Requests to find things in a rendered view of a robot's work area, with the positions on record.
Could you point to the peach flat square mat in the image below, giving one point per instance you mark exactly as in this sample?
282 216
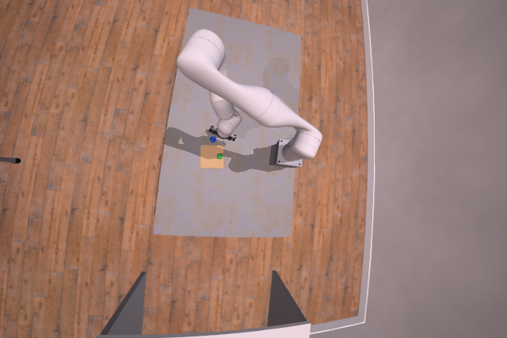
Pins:
208 156

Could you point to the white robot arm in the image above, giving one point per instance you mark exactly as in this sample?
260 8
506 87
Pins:
203 58

